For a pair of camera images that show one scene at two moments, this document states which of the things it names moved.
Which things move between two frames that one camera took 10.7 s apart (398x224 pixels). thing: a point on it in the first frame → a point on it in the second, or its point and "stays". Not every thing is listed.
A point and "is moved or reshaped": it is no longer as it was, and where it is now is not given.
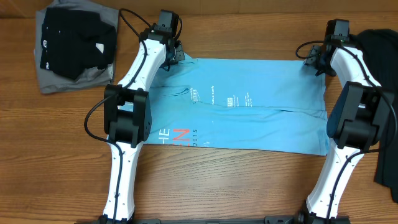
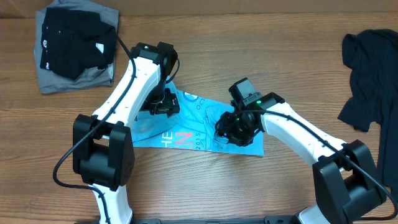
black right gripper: (312, 61) → (226, 129)
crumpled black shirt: (378, 48) stays
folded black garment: (73, 43) stays
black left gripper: (178, 52) → (170, 104)
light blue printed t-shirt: (268, 106) is moved or reshaped
